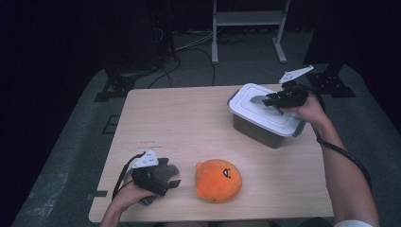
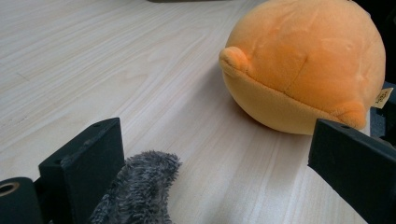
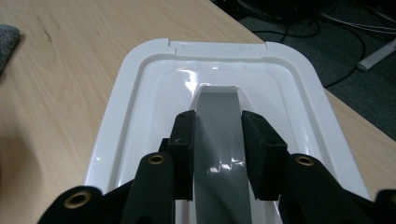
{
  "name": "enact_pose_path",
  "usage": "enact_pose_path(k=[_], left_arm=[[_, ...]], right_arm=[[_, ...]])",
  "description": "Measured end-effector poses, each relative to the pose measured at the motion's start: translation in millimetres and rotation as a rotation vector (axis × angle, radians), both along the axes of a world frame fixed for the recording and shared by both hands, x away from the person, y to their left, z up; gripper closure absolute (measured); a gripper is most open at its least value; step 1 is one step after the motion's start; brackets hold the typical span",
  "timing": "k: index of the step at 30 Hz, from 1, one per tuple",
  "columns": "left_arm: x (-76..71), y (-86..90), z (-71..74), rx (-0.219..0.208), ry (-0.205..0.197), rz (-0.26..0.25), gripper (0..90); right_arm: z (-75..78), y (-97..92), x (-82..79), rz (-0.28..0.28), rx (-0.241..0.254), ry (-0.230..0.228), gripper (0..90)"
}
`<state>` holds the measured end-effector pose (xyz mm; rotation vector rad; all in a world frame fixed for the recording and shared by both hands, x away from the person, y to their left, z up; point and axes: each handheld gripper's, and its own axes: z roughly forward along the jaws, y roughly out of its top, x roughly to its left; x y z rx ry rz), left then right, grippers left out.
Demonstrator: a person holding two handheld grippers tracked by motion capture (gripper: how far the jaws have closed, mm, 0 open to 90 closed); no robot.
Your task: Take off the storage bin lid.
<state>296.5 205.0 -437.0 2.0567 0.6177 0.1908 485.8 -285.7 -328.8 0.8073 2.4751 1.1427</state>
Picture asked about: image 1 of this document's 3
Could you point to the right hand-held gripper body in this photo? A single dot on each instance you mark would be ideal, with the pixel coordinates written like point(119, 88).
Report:
point(293, 96)

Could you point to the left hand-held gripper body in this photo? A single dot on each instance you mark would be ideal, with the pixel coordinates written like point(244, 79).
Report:
point(148, 179)

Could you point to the grey fuzzy cloth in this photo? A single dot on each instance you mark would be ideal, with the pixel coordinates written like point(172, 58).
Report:
point(168, 171)

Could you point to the grey translucent storage box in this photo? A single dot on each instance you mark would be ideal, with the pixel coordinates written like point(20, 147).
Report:
point(255, 132)

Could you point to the orange plush toy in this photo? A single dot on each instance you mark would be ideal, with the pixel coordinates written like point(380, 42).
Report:
point(217, 183)

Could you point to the person's right hand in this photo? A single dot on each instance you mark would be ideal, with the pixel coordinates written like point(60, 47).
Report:
point(310, 110)

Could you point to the person's left hand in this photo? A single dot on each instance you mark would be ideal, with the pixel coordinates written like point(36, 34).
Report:
point(129, 198)

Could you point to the black stand base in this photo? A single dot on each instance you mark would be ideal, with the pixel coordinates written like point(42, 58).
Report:
point(118, 85)
point(334, 85)

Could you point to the black tape strip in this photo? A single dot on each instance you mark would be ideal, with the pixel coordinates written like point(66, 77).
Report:
point(97, 194)

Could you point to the black tape square outline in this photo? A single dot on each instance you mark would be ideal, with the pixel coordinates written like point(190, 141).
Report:
point(104, 126)

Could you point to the white metal stand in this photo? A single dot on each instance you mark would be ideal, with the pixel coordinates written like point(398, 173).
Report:
point(249, 17)

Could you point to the dark equipment rack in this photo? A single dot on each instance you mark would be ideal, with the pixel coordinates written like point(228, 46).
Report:
point(162, 31)

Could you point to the person's white shirt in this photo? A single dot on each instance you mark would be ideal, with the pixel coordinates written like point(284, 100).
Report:
point(353, 224)

